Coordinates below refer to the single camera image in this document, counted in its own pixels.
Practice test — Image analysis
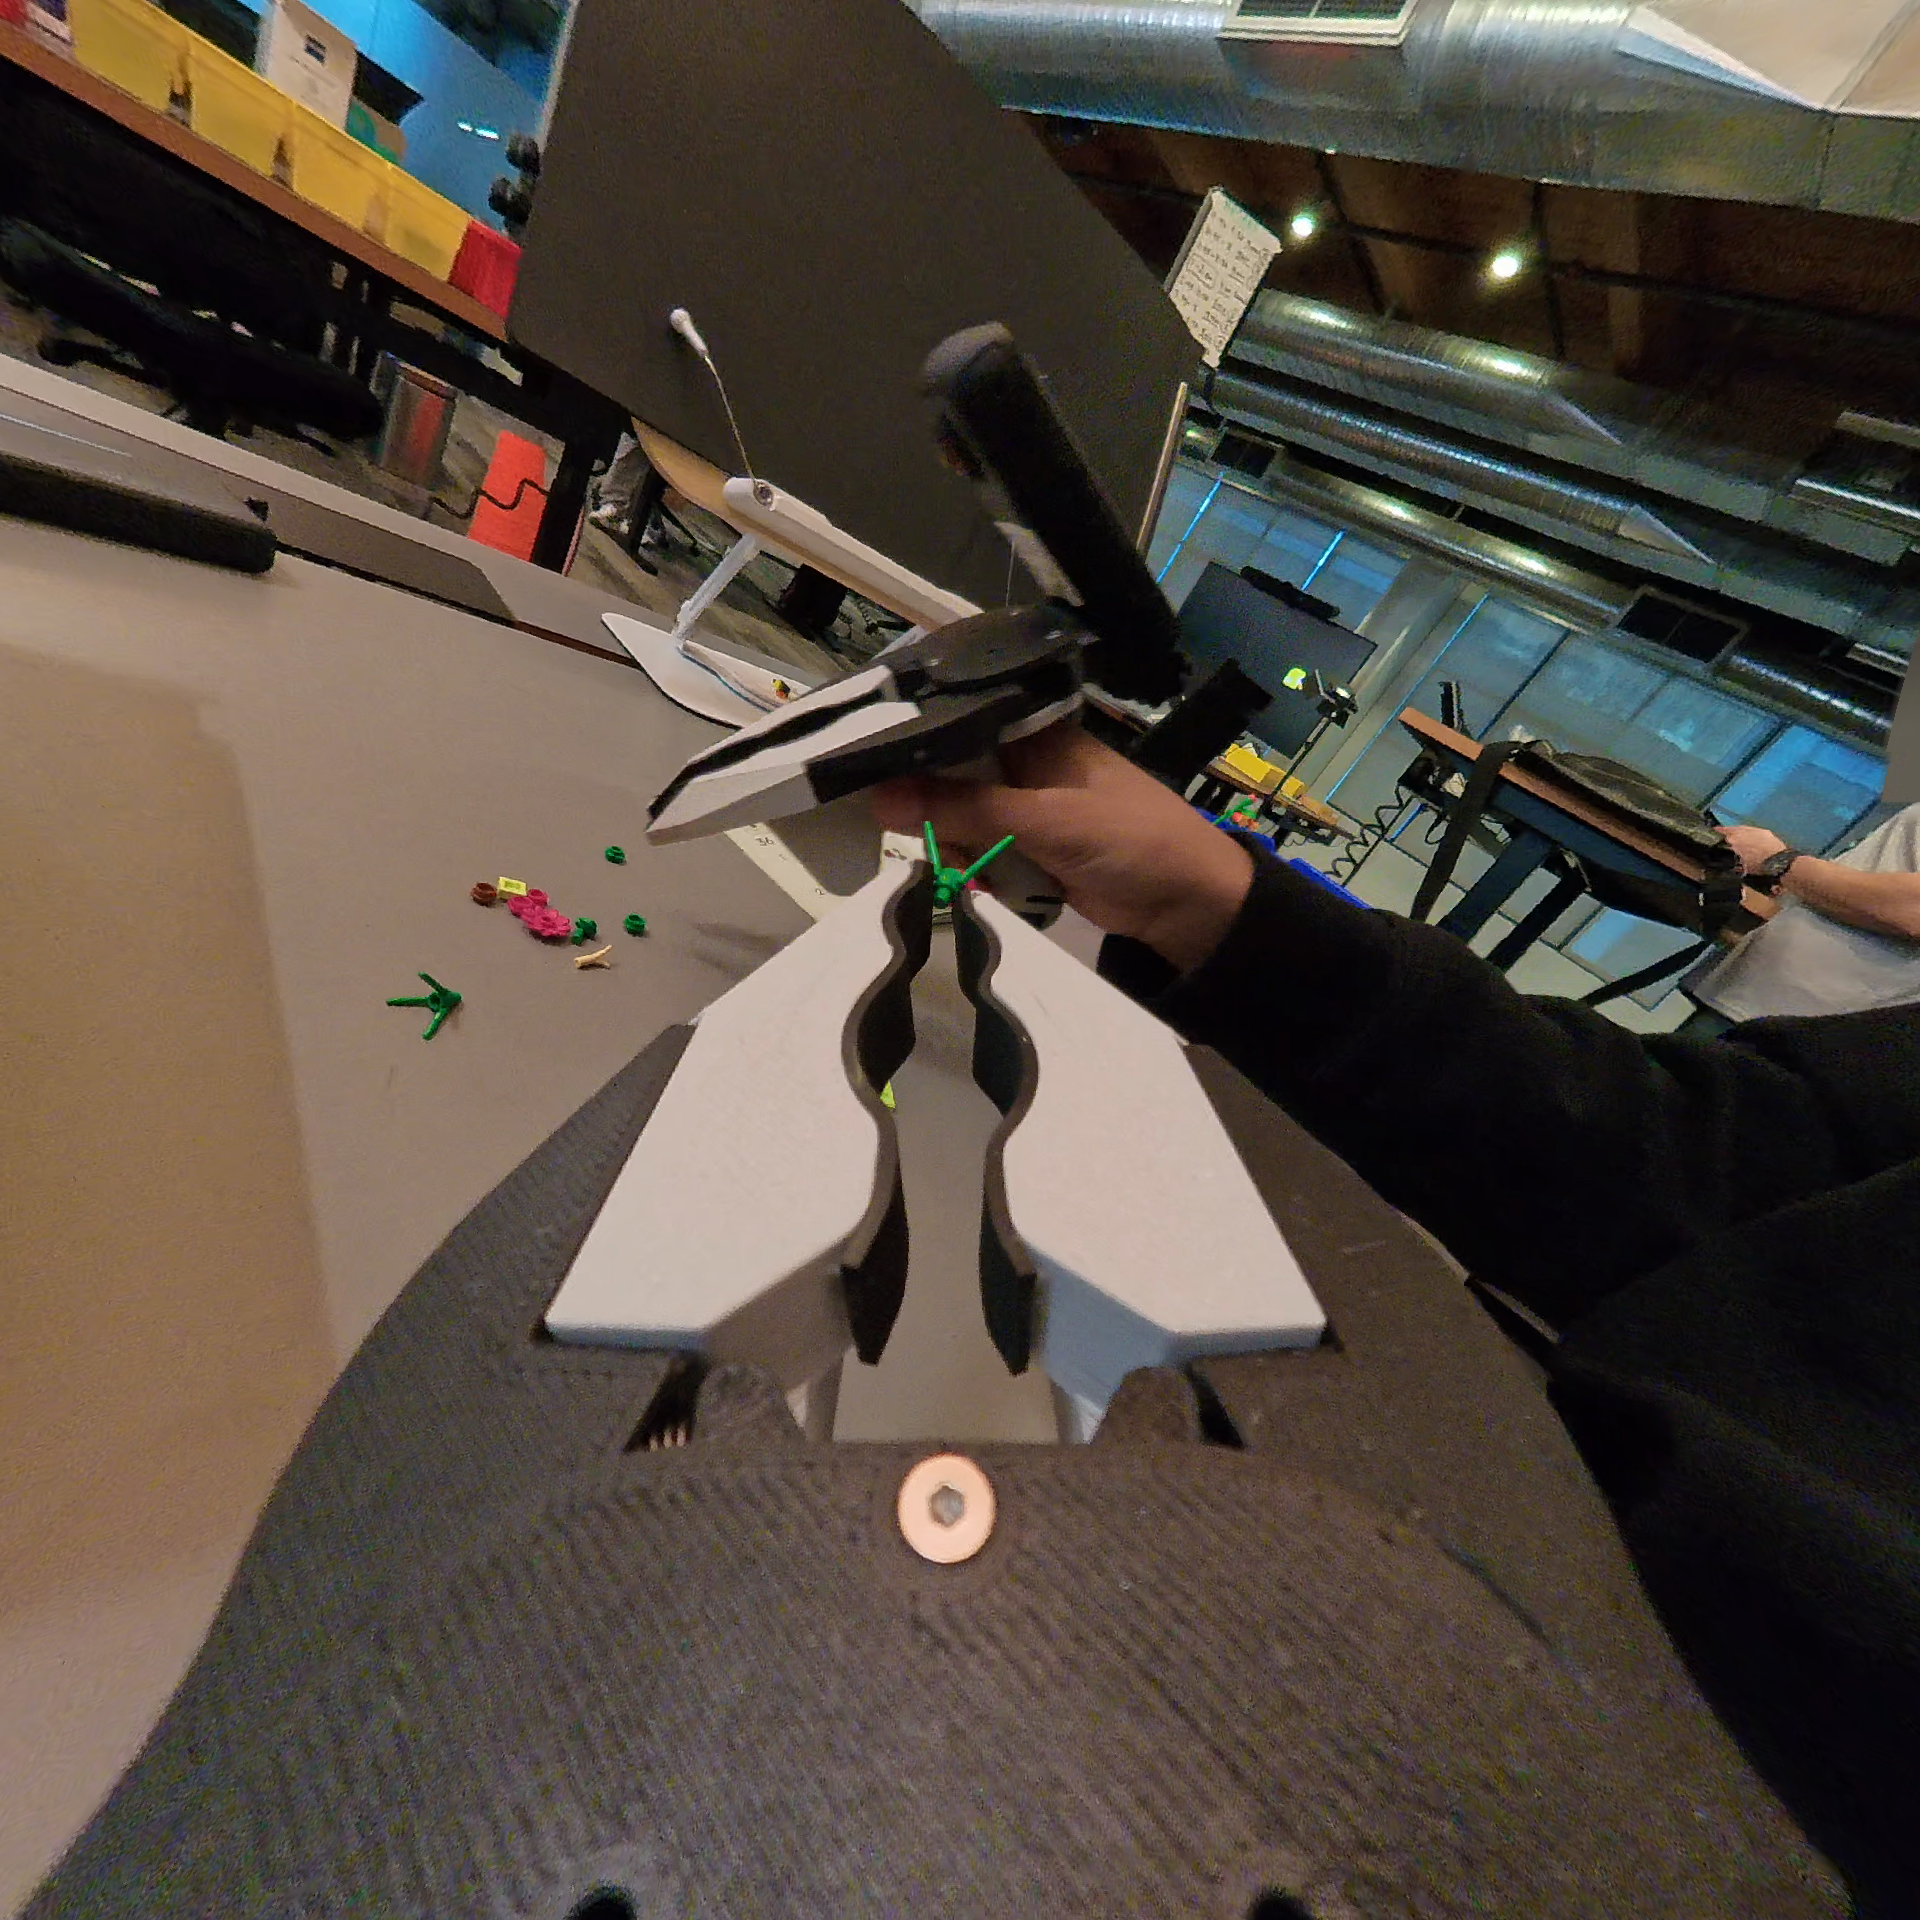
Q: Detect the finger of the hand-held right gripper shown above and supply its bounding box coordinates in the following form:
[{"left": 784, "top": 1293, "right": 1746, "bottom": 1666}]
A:
[
  {"left": 691, "top": 663, "right": 923, "bottom": 784},
  {"left": 646, "top": 702, "right": 969, "bottom": 852}
]

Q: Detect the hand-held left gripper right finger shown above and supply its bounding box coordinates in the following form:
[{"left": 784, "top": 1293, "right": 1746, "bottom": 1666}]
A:
[{"left": 951, "top": 895, "right": 1330, "bottom": 1445}]

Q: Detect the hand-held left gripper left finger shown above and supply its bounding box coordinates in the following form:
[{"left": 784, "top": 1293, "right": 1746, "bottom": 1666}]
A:
[{"left": 545, "top": 856, "right": 922, "bottom": 1445}]

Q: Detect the person's right hand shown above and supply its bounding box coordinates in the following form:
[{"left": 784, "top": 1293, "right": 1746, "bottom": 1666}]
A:
[{"left": 871, "top": 735, "right": 1259, "bottom": 975}]

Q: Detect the white paper sign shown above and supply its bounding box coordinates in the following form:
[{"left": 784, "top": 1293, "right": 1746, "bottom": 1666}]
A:
[{"left": 1166, "top": 185, "right": 1288, "bottom": 365}]

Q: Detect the black television screen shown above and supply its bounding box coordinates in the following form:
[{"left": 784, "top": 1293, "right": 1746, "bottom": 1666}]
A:
[{"left": 1178, "top": 561, "right": 1376, "bottom": 760}]

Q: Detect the black monitor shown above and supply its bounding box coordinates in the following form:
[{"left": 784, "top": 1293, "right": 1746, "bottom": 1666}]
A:
[{"left": 507, "top": 0, "right": 1206, "bottom": 639}]

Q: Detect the orange container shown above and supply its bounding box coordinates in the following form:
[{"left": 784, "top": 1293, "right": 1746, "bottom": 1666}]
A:
[{"left": 470, "top": 429, "right": 552, "bottom": 560}]

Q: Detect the standing desk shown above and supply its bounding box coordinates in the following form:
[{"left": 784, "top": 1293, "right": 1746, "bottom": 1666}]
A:
[{"left": 1399, "top": 703, "right": 1778, "bottom": 1021}]

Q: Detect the metal trash can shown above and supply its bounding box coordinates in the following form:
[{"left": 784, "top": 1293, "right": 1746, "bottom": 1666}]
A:
[{"left": 376, "top": 359, "right": 463, "bottom": 490}]

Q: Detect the red storage bin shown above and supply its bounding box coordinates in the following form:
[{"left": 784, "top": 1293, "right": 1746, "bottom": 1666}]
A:
[{"left": 449, "top": 220, "right": 527, "bottom": 320}]

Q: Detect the black bag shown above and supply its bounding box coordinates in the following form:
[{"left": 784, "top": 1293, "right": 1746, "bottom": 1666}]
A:
[{"left": 1464, "top": 737, "right": 1750, "bottom": 902}]

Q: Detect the black flat case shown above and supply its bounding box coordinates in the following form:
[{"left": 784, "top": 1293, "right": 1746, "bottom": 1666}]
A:
[{"left": 0, "top": 448, "right": 282, "bottom": 575}]

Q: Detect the black office chair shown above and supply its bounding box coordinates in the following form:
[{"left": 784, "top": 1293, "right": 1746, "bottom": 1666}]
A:
[{"left": 0, "top": 224, "right": 385, "bottom": 444}]

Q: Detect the row of yellow storage bins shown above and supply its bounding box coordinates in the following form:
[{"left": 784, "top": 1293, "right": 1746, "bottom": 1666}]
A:
[{"left": 66, "top": 0, "right": 477, "bottom": 280}]

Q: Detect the wooden workbench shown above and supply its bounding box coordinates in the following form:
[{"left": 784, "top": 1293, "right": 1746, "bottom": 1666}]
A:
[{"left": 0, "top": 22, "right": 512, "bottom": 344}]

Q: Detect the thin wire white clip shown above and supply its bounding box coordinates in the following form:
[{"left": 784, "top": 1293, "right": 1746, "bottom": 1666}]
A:
[{"left": 667, "top": 305, "right": 760, "bottom": 489}]

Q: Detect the camera tripod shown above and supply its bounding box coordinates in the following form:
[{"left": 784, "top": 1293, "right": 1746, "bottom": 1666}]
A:
[{"left": 1288, "top": 672, "right": 1366, "bottom": 840}]

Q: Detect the dark desk cable flap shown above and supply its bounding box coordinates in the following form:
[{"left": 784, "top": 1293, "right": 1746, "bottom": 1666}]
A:
[{"left": 264, "top": 490, "right": 521, "bottom": 623}]

